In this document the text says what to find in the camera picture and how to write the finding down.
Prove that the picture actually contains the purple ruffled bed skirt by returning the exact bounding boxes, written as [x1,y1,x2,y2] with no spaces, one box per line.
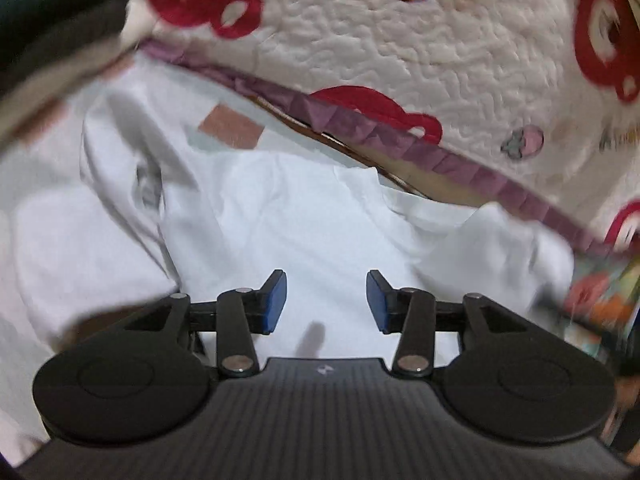
[140,40,631,261]

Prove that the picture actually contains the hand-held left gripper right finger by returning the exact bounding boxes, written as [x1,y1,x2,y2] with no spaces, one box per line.
[366,269,537,378]

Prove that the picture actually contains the floral print cloth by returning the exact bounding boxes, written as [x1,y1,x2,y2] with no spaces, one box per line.
[562,257,640,366]

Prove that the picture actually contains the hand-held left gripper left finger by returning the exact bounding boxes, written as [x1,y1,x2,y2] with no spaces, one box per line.
[117,269,288,378]

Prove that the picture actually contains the white T-shirt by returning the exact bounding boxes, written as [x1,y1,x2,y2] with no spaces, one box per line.
[15,60,576,361]

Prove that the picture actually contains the checked cartoon rug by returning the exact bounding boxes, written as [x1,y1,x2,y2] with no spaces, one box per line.
[0,52,386,461]

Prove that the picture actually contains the cream bear-print quilt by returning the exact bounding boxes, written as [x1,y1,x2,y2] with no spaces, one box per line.
[110,0,640,256]

